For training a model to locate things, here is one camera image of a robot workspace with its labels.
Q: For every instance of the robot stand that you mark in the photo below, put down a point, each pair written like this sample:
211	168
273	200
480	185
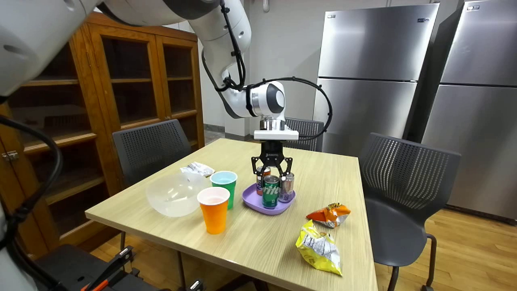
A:
64	268

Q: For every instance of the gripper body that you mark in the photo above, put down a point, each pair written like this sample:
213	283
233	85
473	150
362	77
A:
273	152

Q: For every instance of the orange chip bag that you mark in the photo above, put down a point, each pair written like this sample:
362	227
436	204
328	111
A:
329	215

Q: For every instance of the stainless steel refrigerator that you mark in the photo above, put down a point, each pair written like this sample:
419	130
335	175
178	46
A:
371	72
472	121

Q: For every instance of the green plastic cup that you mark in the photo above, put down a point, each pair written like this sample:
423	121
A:
224	184

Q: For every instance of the crumpled silver wrapper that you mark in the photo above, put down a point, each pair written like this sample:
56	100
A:
198	168

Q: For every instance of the green soda can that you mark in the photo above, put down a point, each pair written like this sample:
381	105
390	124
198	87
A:
271	192

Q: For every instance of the orange plastic cup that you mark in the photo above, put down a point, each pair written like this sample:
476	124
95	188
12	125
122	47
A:
214	214

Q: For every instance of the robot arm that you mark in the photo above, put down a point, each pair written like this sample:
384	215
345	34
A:
218	24

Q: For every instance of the purple plate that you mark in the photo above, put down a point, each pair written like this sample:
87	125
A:
258	204

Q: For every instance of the wooden glass-door cabinet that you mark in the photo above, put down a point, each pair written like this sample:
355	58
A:
121	81

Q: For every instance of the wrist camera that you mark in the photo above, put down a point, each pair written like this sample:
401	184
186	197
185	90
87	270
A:
276	134

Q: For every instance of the clear plastic bowl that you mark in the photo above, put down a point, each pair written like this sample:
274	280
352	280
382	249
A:
175	196

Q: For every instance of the grey mesh chair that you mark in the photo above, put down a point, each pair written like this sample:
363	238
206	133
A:
309	129
151	147
404	190

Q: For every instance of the orange soda can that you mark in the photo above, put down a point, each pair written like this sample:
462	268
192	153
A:
260	184

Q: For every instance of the black and orange clamp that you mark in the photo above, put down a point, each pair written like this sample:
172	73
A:
107	270

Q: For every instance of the yellow chip bag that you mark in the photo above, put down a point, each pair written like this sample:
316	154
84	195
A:
319	250

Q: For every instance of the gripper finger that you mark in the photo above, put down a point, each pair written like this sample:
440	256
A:
257	165
287	165

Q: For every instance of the silver soda can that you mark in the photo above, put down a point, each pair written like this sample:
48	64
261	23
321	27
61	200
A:
287	189

